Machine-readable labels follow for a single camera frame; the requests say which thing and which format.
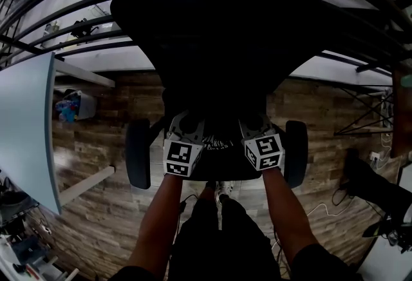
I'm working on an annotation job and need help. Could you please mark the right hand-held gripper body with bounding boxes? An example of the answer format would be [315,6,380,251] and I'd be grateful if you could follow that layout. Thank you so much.
[238,113,286,171]

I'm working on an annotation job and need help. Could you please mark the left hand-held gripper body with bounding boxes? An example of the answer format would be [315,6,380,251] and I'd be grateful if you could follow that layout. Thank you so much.
[163,110,206,177]

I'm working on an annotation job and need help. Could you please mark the black bag with white print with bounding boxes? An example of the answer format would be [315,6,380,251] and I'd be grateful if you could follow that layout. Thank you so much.
[196,117,248,179]

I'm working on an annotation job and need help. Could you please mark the black office chair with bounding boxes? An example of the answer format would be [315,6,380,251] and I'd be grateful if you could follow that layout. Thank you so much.
[110,0,323,191]

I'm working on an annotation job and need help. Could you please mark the person's right forearm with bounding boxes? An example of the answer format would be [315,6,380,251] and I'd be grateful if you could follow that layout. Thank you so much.
[262,166,320,263]

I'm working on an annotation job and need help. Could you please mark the person's left forearm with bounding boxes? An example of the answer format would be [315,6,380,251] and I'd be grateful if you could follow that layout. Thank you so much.
[127,172,184,276]

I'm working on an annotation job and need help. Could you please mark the person's white shoe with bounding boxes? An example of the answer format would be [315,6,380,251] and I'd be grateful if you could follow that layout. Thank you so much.
[214,180,241,207]

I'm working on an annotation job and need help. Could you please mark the person's black trousers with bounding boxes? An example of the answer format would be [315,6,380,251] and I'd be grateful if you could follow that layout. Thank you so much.
[167,188,281,281]

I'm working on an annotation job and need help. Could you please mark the grey bin with blue items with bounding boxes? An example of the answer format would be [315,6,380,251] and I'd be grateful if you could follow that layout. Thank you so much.
[54,88,98,123]

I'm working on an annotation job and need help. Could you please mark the person's black sleeves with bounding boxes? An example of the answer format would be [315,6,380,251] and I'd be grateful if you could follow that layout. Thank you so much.
[108,242,365,281]

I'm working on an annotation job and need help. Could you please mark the brown wooden board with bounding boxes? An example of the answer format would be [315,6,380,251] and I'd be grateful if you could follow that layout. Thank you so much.
[390,62,412,159]

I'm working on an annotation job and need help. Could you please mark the white table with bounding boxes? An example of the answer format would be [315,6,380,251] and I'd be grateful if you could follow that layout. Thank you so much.
[0,52,116,216]

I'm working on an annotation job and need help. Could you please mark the white desk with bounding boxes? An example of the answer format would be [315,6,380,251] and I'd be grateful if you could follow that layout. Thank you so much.
[356,230,412,281]

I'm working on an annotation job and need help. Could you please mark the black cable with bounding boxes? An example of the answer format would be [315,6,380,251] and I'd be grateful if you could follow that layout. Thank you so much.
[175,193,199,235]

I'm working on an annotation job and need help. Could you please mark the white cable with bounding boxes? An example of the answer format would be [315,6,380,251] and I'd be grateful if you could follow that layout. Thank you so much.
[304,201,342,218]

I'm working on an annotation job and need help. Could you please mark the black metal cross frame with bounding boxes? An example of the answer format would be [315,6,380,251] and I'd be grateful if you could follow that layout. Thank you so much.
[333,85,394,138]

